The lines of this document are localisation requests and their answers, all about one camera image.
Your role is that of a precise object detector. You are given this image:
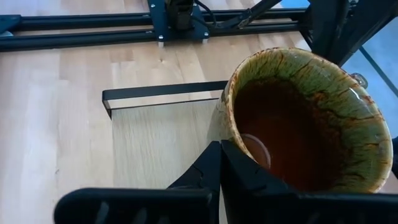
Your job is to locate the black camera gantry beam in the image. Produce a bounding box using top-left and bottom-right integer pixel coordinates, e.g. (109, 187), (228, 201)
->
(298, 0), (398, 67)

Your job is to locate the wooden shelf with black frame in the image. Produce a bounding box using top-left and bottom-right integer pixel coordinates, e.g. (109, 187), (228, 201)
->
(101, 80), (229, 190)

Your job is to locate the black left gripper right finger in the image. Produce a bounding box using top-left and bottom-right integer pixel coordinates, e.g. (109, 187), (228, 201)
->
(220, 139), (301, 224)

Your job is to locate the green brown glazed mug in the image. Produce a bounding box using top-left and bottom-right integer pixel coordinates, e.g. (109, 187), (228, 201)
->
(206, 46), (394, 194)

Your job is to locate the grey caster wheel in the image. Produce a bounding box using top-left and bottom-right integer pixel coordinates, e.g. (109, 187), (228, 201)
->
(350, 72), (369, 90)

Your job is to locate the black table rail frame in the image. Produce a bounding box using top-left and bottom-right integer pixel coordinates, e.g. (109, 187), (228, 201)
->
(0, 0), (312, 53)

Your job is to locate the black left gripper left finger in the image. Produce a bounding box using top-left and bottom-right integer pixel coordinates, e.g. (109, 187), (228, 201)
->
(167, 140), (222, 224)

